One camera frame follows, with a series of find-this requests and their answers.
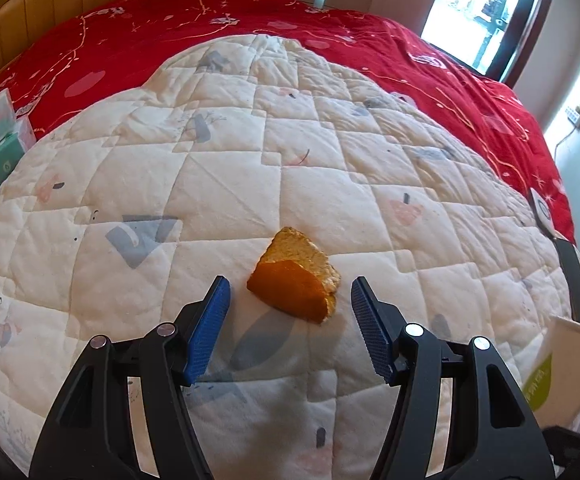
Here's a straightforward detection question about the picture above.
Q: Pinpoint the window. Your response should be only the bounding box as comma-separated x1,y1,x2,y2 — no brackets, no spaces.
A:
420,0,530,73

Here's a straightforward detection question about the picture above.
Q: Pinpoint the orange peel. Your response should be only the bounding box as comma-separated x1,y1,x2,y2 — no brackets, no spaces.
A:
246,226,342,325

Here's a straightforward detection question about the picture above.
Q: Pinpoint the white quilted blanket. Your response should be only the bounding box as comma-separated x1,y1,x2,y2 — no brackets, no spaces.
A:
0,34,580,480

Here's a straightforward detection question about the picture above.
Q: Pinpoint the red printed bedsheet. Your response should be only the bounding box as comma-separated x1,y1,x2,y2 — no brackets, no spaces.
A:
0,0,576,243

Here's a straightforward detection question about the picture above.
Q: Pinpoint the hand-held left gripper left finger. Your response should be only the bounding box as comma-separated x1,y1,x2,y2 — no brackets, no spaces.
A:
29,275,231,480

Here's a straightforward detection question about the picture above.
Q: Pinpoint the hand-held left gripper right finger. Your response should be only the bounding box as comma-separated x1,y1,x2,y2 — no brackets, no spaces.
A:
351,276,555,480

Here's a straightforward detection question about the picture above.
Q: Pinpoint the black phone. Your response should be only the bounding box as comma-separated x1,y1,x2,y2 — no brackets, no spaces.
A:
554,237,580,333

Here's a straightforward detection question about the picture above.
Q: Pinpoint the white power cable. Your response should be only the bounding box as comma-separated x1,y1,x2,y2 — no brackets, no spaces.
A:
552,122,578,157

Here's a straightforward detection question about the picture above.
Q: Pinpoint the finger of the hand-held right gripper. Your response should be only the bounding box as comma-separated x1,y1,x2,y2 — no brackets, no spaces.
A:
542,424,580,466

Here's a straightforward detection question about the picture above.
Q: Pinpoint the white device with ring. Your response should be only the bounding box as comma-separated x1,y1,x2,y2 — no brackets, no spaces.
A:
528,187,554,235

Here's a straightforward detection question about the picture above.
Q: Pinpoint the dark window frame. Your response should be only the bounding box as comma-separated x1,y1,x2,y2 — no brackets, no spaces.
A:
500,0,563,86

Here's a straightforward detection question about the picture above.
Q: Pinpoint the white paper cup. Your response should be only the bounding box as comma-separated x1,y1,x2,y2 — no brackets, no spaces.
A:
522,315,580,428

